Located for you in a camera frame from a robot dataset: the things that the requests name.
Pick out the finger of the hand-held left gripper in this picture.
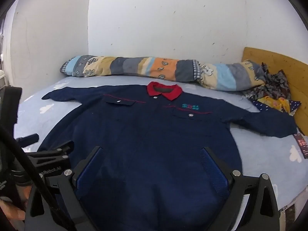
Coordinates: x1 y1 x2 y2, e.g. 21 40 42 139
24 142 75 173
14 133 39 147

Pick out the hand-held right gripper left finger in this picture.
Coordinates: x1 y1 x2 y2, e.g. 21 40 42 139
24 146 109 231

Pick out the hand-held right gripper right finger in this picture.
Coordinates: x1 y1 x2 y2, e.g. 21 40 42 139
199 146 281 231

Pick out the navy shirt with red collar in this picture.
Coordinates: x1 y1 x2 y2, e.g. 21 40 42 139
37 81 298 231

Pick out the person's left hand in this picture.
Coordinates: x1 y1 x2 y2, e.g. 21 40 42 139
0 197 26 220

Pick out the light blue cloud bed sheet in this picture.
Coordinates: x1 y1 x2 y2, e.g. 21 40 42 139
13 76 308 222

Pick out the white mattress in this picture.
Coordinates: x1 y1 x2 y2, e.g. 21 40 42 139
279 190 306 231

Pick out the black smartphone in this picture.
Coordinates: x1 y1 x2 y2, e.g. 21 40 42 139
294 133 308 159

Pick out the dark patterned cloth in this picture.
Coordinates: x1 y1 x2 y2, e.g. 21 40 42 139
242 63 291 101

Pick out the rolled striped patchwork quilt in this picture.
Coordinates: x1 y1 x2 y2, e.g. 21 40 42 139
60 55 267 91

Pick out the wooden headboard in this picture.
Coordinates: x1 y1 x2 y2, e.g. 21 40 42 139
241 47 308 136

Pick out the black cable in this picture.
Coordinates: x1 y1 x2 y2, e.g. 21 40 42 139
0 124 73 231

